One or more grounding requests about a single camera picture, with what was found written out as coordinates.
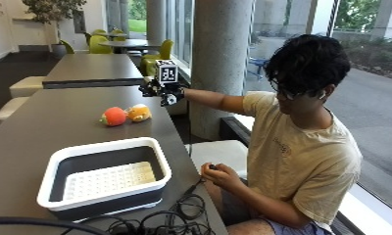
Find white marker cube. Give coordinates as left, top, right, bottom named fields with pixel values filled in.
left=155, top=59, right=180, bottom=84

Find black eyeglasses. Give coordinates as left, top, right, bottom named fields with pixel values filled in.
left=268, top=77, right=298, bottom=101

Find grey concrete column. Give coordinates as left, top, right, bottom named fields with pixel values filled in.
left=188, top=0, right=255, bottom=142

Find thick black cable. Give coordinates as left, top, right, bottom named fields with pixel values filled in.
left=0, top=216, right=112, bottom=235

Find white and grey dish tub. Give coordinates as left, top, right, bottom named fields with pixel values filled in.
left=35, top=136, right=172, bottom=221

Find the person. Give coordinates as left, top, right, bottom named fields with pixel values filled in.
left=180, top=33, right=364, bottom=235

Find potted indoor tree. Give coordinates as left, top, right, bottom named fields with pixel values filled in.
left=21, top=0, right=90, bottom=60

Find white cushioned stool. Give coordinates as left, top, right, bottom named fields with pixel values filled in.
left=9, top=75, right=47, bottom=99
left=0, top=96, right=33, bottom=125

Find green chair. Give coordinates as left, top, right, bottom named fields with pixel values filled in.
left=58, top=39, right=93, bottom=55
left=142, top=38, right=175, bottom=62
left=110, top=28, right=128, bottom=42
left=89, top=34, right=115, bottom=55
left=139, top=58, right=162, bottom=78

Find long grey table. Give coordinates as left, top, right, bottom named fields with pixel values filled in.
left=41, top=53, right=147, bottom=90

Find round grey table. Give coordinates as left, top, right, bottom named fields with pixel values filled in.
left=98, top=38, right=164, bottom=54

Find bundle of black cables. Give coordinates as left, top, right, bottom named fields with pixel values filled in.
left=77, top=177, right=218, bottom=235

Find red-orange round plush toy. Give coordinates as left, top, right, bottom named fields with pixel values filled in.
left=98, top=106, right=130, bottom=127

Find blue outdoor chair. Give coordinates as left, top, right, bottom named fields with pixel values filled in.
left=247, top=56, right=271, bottom=81

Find white cushioned bench seat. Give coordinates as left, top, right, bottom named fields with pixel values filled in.
left=184, top=139, right=250, bottom=180

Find yellow-orange plush toy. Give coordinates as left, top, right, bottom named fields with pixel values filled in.
left=126, top=103, right=154, bottom=123

